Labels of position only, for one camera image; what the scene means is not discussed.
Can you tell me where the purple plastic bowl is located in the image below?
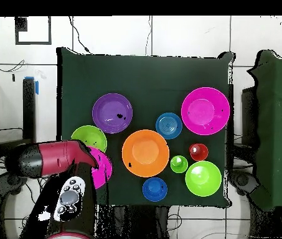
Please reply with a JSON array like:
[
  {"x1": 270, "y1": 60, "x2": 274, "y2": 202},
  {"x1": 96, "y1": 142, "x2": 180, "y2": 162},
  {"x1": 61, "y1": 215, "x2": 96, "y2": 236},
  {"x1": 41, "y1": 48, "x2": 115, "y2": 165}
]
[{"x1": 92, "y1": 93, "x2": 133, "y2": 134}]

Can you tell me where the pink plastic bowl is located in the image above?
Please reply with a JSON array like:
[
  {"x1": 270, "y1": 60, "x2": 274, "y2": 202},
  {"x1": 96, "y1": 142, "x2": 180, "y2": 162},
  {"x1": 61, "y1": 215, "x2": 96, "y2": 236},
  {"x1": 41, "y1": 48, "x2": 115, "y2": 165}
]
[
  {"x1": 181, "y1": 87, "x2": 231, "y2": 136},
  {"x1": 87, "y1": 146, "x2": 113, "y2": 190}
]

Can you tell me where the orange plastic bowl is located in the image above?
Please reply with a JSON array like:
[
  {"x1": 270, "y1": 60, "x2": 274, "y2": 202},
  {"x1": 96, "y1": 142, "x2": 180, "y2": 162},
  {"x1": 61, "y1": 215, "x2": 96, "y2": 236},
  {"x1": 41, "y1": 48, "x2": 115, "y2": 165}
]
[{"x1": 121, "y1": 129, "x2": 171, "y2": 178}]

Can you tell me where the translucent blue bowl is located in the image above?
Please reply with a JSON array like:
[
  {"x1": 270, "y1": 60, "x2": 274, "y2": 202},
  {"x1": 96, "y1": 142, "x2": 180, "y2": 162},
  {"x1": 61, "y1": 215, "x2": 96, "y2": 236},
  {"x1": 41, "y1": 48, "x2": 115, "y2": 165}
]
[{"x1": 155, "y1": 112, "x2": 183, "y2": 140}]

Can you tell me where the green plastic bowl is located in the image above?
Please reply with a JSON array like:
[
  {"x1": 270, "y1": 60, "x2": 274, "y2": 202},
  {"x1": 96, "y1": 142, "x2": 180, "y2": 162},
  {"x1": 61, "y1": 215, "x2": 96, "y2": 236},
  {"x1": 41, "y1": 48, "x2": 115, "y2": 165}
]
[
  {"x1": 184, "y1": 161, "x2": 222, "y2": 197},
  {"x1": 70, "y1": 124, "x2": 108, "y2": 153}
]

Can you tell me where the dark green tablecloth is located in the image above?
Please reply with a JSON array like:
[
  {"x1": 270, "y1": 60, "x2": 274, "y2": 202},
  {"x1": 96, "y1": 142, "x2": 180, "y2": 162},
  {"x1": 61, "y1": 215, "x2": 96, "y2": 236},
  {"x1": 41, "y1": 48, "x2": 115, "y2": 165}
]
[{"x1": 56, "y1": 47, "x2": 236, "y2": 207}]

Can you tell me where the green plastic cup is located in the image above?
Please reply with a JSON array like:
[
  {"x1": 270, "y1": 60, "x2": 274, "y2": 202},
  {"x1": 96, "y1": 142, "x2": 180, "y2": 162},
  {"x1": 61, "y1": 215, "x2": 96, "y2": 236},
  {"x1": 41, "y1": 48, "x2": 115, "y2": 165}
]
[{"x1": 169, "y1": 155, "x2": 189, "y2": 174}]

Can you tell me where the dark blue bowl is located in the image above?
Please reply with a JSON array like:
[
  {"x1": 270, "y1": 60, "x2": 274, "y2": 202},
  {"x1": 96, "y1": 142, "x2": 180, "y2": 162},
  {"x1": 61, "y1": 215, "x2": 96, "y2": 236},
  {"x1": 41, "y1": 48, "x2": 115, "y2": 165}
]
[{"x1": 142, "y1": 177, "x2": 168, "y2": 202}]

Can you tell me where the orange-red plastic cup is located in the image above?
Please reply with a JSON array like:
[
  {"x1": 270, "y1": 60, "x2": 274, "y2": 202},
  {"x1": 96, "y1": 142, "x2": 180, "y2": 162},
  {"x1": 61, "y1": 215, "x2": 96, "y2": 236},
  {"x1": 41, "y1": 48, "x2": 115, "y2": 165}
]
[{"x1": 189, "y1": 143, "x2": 209, "y2": 162}]

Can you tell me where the black stand with blue tape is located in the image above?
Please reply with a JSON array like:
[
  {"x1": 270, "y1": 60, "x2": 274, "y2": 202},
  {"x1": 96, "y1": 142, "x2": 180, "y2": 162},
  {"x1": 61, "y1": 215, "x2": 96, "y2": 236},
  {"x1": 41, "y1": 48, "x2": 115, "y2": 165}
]
[{"x1": 0, "y1": 76, "x2": 40, "y2": 160}]

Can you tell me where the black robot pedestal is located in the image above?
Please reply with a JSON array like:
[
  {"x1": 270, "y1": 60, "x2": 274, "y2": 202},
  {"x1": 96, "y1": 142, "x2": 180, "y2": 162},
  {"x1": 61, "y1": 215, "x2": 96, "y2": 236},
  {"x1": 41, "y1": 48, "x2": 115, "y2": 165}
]
[{"x1": 98, "y1": 205, "x2": 170, "y2": 239}]

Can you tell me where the black cable with plug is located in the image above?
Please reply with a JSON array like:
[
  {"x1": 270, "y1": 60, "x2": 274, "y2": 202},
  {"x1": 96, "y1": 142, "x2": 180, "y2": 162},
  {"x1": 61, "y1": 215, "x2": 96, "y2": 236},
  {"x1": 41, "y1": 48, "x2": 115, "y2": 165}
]
[{"x1": 67, "y1": 16, "x2": 93, "y2": 54}]

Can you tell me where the black pedestal foot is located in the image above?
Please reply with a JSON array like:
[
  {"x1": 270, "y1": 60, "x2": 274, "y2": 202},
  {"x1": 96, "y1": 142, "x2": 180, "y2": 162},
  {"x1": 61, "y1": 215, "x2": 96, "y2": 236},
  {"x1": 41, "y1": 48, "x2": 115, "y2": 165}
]
[
  {"x1": 228, "y1": 169, "x2": 260, "y2": 197},
  {"x1": 0, "y1": 171, "x2": 29, "y2": 197}
]

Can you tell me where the black square floor frame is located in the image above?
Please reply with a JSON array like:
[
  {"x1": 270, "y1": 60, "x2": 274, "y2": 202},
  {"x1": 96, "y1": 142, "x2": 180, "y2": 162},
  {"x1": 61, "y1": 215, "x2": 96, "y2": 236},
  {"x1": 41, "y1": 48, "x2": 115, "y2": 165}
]
[{"x1": 14, "y1": 16, "x2": 52, "y2": 46}]

